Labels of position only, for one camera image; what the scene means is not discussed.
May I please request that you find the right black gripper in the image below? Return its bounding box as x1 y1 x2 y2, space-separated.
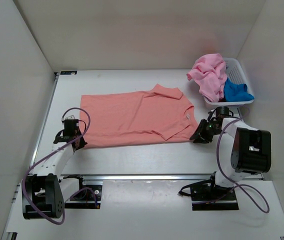
190 119 226 144

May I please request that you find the salmon pink t shirt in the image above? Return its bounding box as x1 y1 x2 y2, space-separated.
80 84 198 148

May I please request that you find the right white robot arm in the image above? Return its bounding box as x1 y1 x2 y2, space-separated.
189 106 272 200

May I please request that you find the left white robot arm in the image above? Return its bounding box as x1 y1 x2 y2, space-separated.
21 118 87 222

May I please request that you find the blue t shirt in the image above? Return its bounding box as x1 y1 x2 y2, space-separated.
223 78 255 102

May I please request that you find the light pink t shirt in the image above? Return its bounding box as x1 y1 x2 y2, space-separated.
186 53 228 103

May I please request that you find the blue label sticker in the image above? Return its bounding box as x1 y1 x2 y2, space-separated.
60 70 77 75

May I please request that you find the white plastic laundry basket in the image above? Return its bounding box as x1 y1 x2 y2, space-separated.
204 57 254 109

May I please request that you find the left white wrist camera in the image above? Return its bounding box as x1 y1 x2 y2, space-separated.
61 114 76 122

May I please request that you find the aluminium table edge rail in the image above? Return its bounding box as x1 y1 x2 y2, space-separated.
81 172 263 181

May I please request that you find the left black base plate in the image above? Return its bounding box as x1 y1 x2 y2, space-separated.
64 184 103 210

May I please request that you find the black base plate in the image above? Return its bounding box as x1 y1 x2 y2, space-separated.
64 184 103 210
178 182 239 211

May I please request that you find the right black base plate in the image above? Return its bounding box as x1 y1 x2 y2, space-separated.
178 182 239 211

